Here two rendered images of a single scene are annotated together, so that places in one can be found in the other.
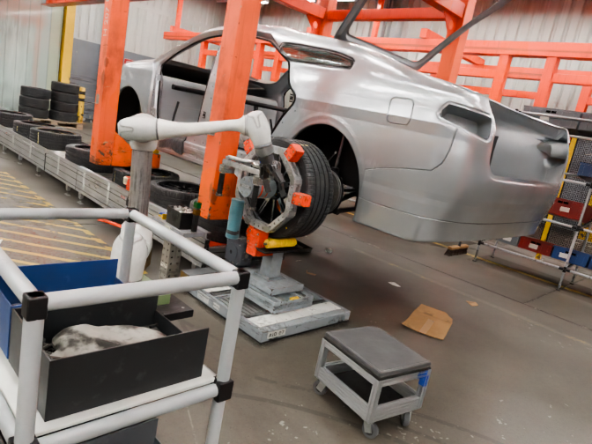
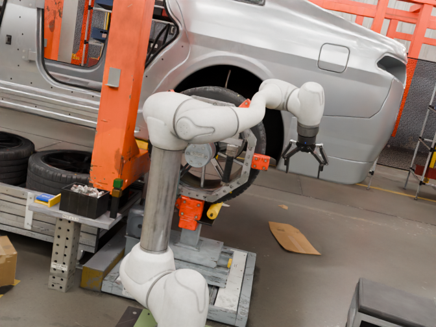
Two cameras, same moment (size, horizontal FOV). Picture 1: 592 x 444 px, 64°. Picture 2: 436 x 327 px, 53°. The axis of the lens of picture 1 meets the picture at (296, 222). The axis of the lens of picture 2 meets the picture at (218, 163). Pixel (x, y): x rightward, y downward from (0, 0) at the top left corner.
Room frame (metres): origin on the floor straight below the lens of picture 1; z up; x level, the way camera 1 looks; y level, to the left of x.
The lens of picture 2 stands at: (1.16, 1.56, 1.32)
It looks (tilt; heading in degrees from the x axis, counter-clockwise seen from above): 13 degrees down; 322
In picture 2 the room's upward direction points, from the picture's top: 12 degrees clockwise
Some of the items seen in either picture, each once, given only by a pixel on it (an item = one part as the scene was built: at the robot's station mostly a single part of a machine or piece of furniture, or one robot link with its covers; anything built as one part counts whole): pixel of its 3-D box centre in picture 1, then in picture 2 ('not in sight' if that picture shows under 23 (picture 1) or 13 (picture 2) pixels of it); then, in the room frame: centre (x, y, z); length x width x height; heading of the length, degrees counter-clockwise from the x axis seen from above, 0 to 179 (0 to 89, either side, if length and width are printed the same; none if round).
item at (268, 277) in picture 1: (271, 262); (191, 228); (3.15, 0.11, 0.32); 0.40 x 0.30 x 0.28; 47
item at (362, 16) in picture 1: (386, 15); not in sight; (5.98, -0.57, 2.67); 1.77 x 0.10 x 0.12; 47
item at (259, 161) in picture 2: (301, 199); (260, 161); (2.82, -0.01, 0.85); 0.09 x 0.08 x 0.07; 47
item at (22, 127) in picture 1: (38, 131); not in sight; (7.27, 4.15, 0.39); 0.66 x 0.66 x 0.24
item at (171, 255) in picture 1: (171, 255); (65, 250); (3.24, 0.83, 0.21); 0.10 x 0.10 x 0.42; 47
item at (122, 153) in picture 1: (134, 149); not in sight; (4.90, 1.78, 0.69); 0.52 x 0.17 x 0.35; 137
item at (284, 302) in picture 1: (269, 290); (190, 258); (3.13, 0.09, 0.13); 0.50 x 0.36 x 0.10; 47
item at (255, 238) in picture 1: (261, 241); (192, 210); (3.06, 0.20, 0.48); 0.16 x 0.12 x 0.17; 137
